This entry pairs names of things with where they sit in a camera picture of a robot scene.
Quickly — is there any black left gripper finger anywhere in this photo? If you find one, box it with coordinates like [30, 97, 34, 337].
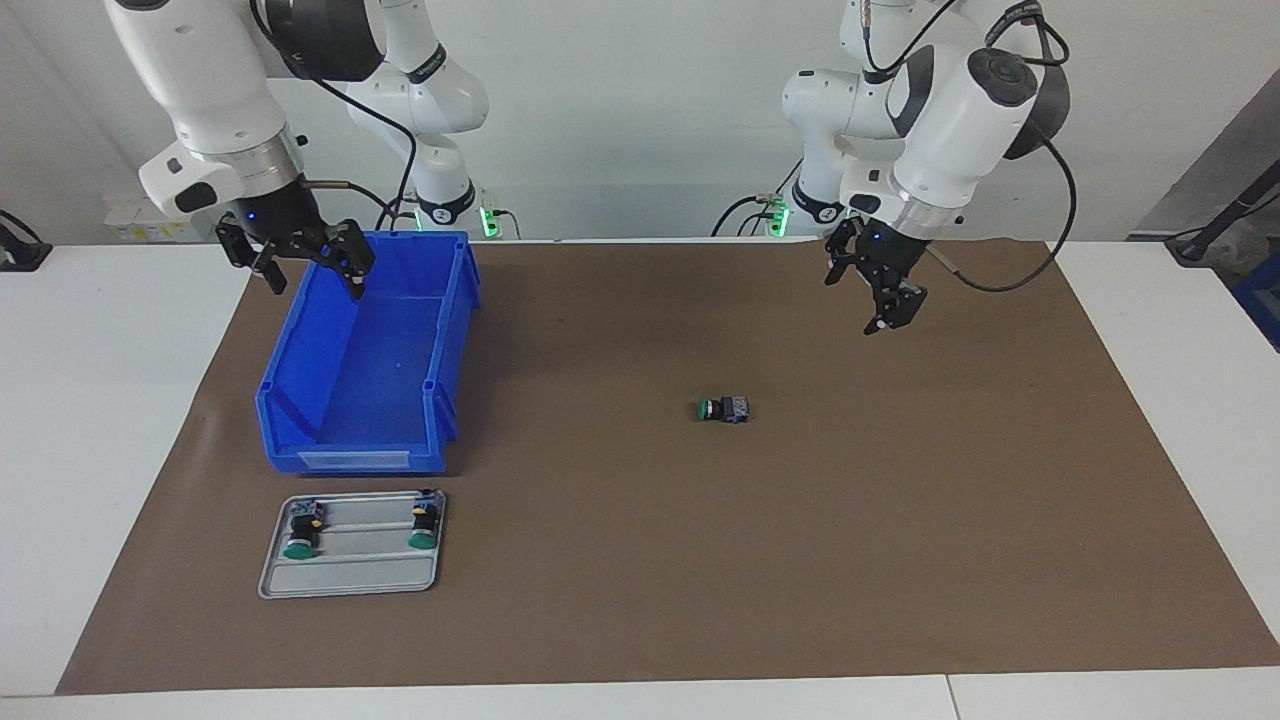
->
[823, 218, 861, 288]
[862, 268, 929, 336]

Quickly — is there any black stand pole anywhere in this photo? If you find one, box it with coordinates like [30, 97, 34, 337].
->
[1165, 160, 1280, 266]

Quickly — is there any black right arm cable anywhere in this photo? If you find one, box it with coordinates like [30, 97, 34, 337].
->
[255, 0, 419, 231]

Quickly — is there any brown table mat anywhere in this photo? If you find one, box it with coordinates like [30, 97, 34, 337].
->
[55, 238, 1280, 696]

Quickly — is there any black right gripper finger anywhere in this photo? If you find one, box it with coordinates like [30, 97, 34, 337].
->
[305, 220, 378, 301]
[215, 222, 291, 297]

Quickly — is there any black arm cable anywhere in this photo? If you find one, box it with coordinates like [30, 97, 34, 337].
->
[255, 0, 419, 231]
[860, 0, 1079, 294]

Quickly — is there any silver metal tray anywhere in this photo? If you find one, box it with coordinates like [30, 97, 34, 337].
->
[258, 490, 448, 601]

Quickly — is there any black clamp mount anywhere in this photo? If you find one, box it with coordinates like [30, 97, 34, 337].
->
[0, 210, 53, 273]

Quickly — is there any blue plastic storage bin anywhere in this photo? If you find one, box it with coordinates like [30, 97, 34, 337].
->
[255, 230, 483, 476]

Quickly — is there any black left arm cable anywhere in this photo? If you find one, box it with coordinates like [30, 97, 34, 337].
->
[860, 0, 1079, 294]

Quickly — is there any blue crate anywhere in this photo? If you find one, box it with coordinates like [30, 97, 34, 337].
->
[1232, 250, 1280, 351]

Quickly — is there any white cardboard box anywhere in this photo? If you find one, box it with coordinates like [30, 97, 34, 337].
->
[103, 193, 216, 244]

